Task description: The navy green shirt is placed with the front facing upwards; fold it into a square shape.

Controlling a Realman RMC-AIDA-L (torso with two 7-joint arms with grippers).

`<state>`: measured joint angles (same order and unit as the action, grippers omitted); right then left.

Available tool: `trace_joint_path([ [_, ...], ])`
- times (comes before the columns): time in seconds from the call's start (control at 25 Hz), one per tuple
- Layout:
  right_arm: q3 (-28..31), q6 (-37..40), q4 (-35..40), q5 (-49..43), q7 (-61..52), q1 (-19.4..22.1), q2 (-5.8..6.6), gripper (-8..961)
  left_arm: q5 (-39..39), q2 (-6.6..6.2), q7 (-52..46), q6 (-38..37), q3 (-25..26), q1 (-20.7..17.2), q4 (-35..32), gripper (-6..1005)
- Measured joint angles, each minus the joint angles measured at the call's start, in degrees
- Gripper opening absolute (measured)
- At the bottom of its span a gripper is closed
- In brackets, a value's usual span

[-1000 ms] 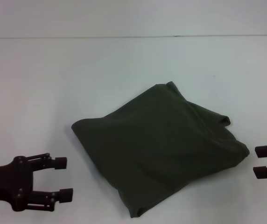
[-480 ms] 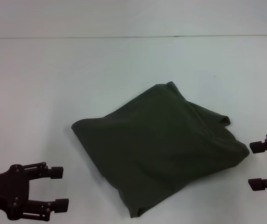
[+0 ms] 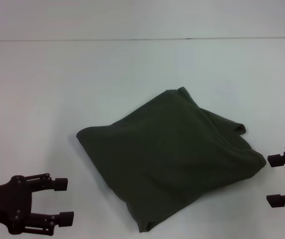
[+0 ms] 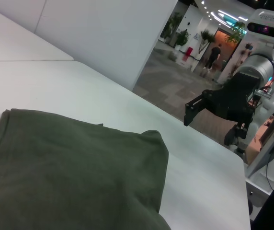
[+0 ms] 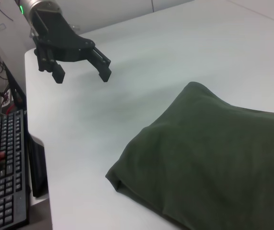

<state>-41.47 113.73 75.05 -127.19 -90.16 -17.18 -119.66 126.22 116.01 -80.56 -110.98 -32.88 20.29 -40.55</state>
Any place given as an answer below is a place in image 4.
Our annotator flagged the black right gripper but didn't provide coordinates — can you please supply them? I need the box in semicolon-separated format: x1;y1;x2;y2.
183;71;260;147

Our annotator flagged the dark green t-shirt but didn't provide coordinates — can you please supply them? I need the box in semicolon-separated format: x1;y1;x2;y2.
0;108;172;230

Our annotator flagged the white robot torso column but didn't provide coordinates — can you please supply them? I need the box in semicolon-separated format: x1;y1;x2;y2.
232;95;274;195

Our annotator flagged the person in black clothes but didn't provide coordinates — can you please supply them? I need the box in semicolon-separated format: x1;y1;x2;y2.
204;44;222;70

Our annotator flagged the red floor box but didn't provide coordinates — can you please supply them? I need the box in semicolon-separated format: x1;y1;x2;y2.
182;46;193;62

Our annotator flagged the potted green plant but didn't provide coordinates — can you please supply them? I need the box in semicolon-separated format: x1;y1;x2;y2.
174;28;191;51
162;13;183;46
197;29;216;55
225;21;247;46

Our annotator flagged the black screen panel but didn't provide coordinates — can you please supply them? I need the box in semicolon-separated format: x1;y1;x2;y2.
249;153;274;230

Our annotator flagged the thin black hanging cable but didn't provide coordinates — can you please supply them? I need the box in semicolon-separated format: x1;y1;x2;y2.
265;143;274;190

